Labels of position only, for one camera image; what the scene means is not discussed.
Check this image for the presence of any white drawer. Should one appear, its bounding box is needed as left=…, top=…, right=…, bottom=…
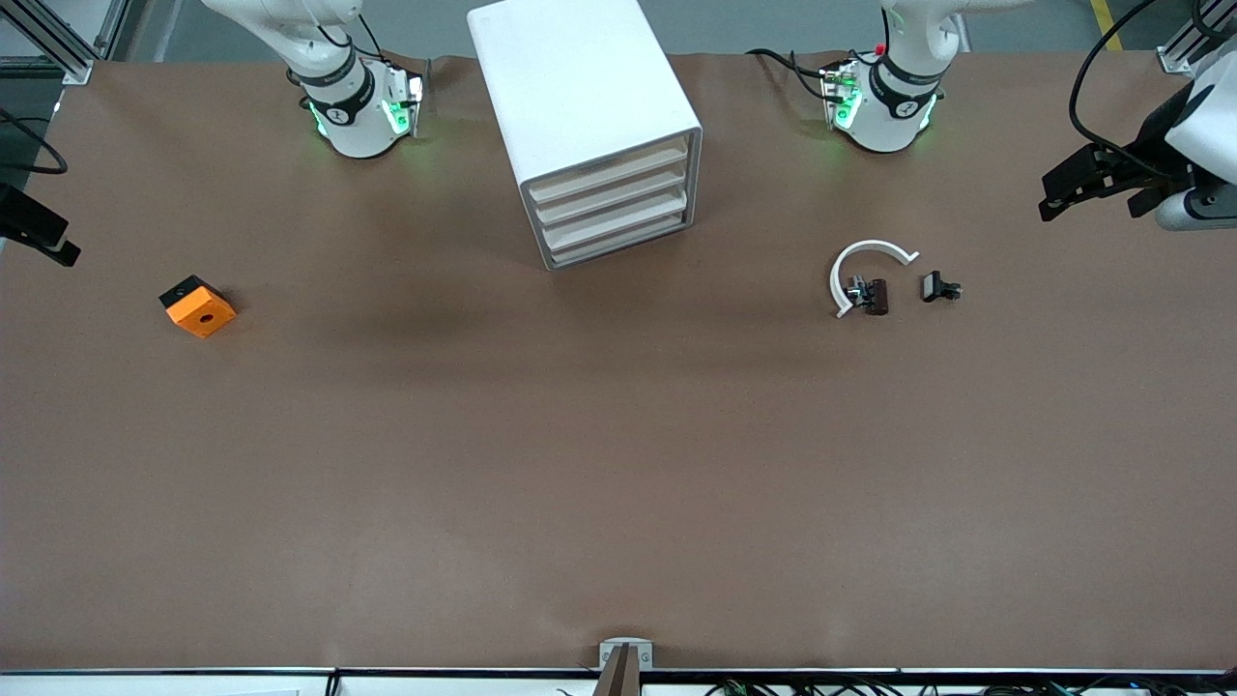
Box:
left=532, top=162, right=691, bottom=228
left=527, top=138, right=691, bottom=206
left=537, top=188, right=692, bottom=249
left=543, top=213, right=694, bottom=269

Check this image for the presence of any orange button box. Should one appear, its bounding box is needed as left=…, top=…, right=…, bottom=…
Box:
left=158, top=275, right=238, bottom=339

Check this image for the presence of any white drawer cabinet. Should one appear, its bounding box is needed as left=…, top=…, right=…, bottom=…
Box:
left=468, top=0, right=705, bottom=273

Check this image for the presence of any dark brown small component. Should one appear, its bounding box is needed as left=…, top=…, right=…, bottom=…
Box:
left=848, top=276, right=891, bottom=317

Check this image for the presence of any brown table cover sheet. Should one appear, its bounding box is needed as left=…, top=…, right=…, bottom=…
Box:
left=0, top=50, right=1237, bottom=673

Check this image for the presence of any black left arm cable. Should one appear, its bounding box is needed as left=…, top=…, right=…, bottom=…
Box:
left=1068, top=0, right=1163, bottom=158

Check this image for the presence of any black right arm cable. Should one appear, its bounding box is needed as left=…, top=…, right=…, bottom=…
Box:
left=0, top=104, right=70, bottom=178

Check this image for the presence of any aluminium frame profile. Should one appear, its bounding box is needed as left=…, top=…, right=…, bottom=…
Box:
left=0, top=0, right=131, bottom=86
left=1158, top=0, right=1237, bottom=76

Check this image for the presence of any white curved plastic bracket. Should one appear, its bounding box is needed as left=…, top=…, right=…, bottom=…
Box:
left=829, top=239, right=920, bottom=319

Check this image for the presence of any black cable at arm base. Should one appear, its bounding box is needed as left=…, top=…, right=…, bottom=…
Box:
left=747, top=46, right=838, bottom=103

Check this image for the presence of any white table edge rail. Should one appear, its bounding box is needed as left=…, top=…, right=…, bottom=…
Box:
left=0, top=665, right=1237, bottom=696

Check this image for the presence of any grey metal bracket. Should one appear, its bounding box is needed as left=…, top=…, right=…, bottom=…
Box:
left=598, top=637, right=654, bottom=671

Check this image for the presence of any brown camera post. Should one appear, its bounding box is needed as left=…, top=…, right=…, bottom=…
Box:
left=592, top=646, right=642, bottom=696

